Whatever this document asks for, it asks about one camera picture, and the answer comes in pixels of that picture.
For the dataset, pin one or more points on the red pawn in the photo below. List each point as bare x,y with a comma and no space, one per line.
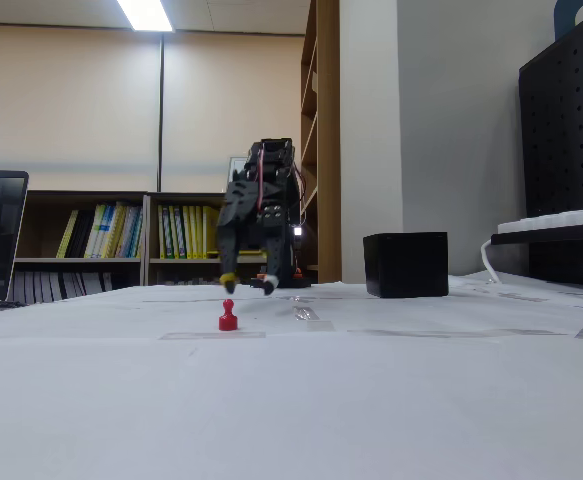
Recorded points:
228,320

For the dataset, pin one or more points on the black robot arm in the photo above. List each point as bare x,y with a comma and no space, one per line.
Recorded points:
283,250

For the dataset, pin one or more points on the black open box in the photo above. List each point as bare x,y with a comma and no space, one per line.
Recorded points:
406,265

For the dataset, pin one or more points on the flat yellow folder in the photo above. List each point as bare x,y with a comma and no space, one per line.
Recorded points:
251,253

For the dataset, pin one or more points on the framed certificate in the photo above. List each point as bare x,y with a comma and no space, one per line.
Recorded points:
236,165

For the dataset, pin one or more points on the white blue book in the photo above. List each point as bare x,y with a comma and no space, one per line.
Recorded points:
131,232

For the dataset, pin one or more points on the beige roller blind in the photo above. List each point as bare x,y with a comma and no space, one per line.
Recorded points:
221,95
61,95

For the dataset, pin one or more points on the tall wooden bookshelf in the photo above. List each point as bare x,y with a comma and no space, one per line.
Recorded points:
328,125

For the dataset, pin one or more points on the yellow white book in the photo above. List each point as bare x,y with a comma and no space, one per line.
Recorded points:
96,232
112,230

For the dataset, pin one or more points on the low wooden bookshelf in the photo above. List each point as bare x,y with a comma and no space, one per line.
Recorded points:
121,196

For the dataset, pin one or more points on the white paper table cover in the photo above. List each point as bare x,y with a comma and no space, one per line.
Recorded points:
271,400

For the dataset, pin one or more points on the black book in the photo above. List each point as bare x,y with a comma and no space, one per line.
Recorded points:
81,237

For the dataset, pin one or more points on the slim yellow binder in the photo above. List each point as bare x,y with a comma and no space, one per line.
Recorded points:
66,235

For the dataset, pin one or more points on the grey file binder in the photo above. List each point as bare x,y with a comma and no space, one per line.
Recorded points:
49,286
40,286
30,287
19,287

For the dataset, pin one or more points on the ceiling light panel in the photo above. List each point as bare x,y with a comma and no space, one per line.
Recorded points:
145,15

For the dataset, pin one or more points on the black pegboard shelf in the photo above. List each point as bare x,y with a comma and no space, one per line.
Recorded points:
551,236

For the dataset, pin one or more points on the white power strip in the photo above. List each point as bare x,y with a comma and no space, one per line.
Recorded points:
556,217

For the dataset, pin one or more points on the black pegboard panel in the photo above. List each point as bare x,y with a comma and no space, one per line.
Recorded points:
561,150

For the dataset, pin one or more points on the dark blue rounded panel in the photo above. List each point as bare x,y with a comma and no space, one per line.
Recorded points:
563,20

